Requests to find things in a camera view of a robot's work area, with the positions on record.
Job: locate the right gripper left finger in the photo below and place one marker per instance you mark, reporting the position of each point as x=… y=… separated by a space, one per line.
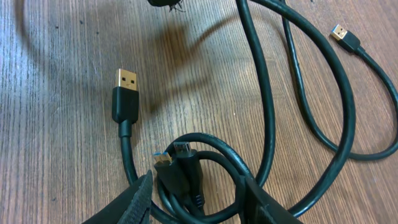
x=132 y=206

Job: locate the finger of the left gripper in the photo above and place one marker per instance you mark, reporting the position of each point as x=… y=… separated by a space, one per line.
x=172 y=4

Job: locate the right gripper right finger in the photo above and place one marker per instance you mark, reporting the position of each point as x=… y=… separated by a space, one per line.
x=255 y=206

